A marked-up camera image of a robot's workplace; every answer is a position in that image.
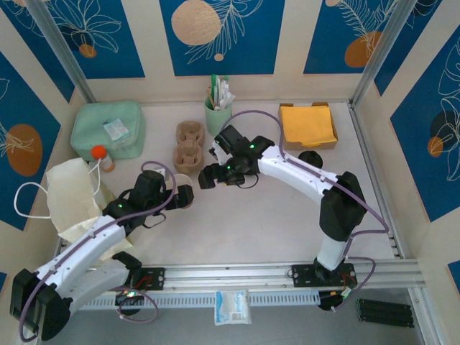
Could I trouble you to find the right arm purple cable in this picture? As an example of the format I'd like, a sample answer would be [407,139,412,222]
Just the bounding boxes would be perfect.
[221,109,391,313]

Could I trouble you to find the black ridged block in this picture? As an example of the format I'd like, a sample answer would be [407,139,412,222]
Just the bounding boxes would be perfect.
[354,298,415,329]

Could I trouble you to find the green storage box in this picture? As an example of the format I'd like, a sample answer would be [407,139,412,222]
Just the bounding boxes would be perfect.
[70,100,147,162]

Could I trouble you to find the brown pulp cup carrier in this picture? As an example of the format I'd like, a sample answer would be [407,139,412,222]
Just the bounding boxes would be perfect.
[173,121,206,174]

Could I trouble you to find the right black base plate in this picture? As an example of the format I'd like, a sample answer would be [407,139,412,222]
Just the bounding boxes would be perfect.
[288,263,357,289]

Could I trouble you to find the white paper sachets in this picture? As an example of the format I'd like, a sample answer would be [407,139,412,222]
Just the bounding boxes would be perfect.
[219,75,237,110]

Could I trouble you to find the orange capped small bottle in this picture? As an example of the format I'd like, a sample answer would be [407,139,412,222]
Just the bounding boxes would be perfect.
[90,144,116,173]

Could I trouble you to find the left aluminium frame post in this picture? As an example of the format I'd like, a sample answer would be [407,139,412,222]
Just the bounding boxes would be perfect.
[27,0,97,105]

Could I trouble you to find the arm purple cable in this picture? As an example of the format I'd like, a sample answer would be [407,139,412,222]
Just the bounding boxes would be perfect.
[17,160,177,342]
[221,109,391,313]

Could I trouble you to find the mint green holder cup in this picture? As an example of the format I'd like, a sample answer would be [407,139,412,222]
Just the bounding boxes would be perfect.
[203,96,234,137]

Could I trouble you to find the small clear wipe sachet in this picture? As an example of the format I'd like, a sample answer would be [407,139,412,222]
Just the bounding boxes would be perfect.
[103,118,129,142]

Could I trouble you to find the black plastic cup lid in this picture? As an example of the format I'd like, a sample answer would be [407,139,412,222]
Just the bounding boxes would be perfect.
[299,150,323,168]

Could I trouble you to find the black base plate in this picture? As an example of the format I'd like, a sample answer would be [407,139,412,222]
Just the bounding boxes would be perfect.
[288,263,357,289]
[98,267,167,293]

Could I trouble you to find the white paper carry bag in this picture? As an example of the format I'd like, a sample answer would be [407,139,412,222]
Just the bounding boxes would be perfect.
[14,157,134,269]

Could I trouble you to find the right aluminium frame post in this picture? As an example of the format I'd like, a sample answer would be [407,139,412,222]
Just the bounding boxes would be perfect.
[349,0,420,109]

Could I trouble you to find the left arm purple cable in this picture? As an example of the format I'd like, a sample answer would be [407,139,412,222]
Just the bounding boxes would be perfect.
[17,160,177,342]

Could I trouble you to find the white blue wipes pack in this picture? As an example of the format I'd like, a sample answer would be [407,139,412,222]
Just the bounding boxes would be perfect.
[214,289,252,327]

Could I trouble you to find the aluminium frame post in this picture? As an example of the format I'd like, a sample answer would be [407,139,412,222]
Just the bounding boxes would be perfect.
[27,0,97,105]
[349,0,420,109]

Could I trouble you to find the brown cardboard napkin tray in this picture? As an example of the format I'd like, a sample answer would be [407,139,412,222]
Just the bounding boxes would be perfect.
[278,102,339,152]

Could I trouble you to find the white slotted cable duct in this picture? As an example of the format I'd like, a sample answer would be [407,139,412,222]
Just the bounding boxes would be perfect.
[73,290,321,312]

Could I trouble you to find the long aluminium base rail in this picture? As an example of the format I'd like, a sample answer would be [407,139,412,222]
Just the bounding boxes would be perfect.
[30,260,427,298]

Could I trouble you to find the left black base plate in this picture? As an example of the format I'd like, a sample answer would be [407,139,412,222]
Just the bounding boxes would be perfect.
[98,267,167,293]

